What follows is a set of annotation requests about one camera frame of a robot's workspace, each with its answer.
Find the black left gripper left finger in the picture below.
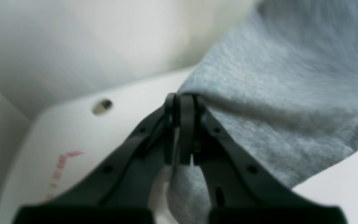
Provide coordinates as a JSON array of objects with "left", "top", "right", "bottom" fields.
[{"left": 14, "top": 93, "right": 177, "bottom": 224}]

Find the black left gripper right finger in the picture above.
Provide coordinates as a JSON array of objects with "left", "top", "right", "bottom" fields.
[{"left": 179, "top": 95, "right": 347, "bottom": 224}]

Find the grey t-shirt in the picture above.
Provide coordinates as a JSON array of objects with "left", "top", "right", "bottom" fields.
[{"left": 167, "top": 0, "right": 358, "bottom": 224}]

